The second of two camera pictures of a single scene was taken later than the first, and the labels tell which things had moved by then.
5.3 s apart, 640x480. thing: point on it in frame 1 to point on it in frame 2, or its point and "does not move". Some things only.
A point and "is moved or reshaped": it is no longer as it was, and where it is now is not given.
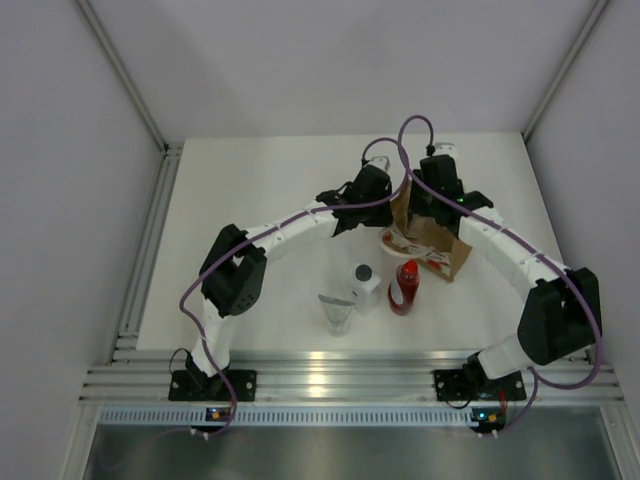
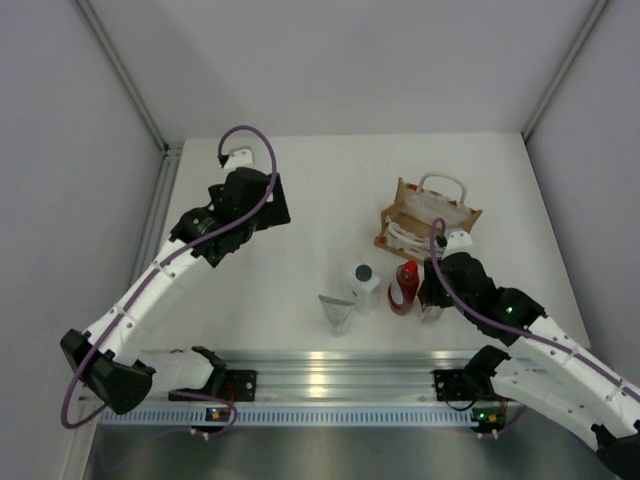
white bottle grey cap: x=365 y=288 does not move
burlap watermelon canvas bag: x=427 y=239 is moved or reshaped
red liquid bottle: x=403 y=291 does not move
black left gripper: x=384 y=218 to x=274 y=213
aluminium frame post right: x=565 y=67 does not move
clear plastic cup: x=338 y=313 does not move
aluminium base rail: x=321 y=375 does not move
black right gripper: x=417 y=205 to x=434 y=296
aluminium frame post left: x=164 y=178 does not move
